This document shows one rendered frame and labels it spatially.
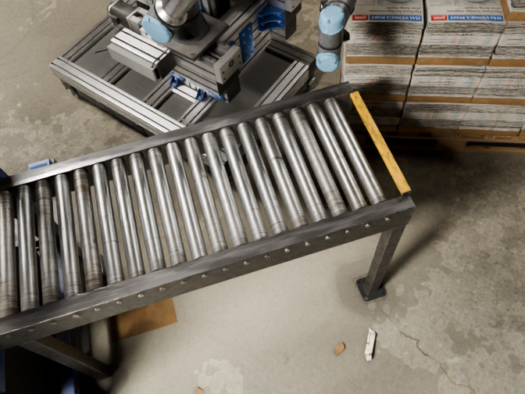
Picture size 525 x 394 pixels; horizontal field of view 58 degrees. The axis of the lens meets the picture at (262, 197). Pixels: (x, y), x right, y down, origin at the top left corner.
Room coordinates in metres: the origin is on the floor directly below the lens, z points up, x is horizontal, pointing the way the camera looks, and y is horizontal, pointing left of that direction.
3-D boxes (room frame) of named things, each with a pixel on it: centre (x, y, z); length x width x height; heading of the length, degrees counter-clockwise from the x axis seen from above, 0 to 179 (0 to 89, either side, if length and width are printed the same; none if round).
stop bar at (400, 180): (0.90, -0.41, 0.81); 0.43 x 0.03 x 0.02; 9
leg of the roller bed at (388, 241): (0.66, -0.43, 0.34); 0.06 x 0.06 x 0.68; 9
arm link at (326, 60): (1.13, -0.28, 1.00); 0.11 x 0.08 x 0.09; 163
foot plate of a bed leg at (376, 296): (0.66, -0.43, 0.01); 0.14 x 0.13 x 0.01; 9
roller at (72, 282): (0.73, 0.64, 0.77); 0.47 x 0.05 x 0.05; 9
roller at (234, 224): (0.82, 0.12, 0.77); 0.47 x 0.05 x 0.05; 9
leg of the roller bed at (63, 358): (0.45, 0.79, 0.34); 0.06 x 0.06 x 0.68; 9
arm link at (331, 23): (1.15, -0.29, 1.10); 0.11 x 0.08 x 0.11; 151
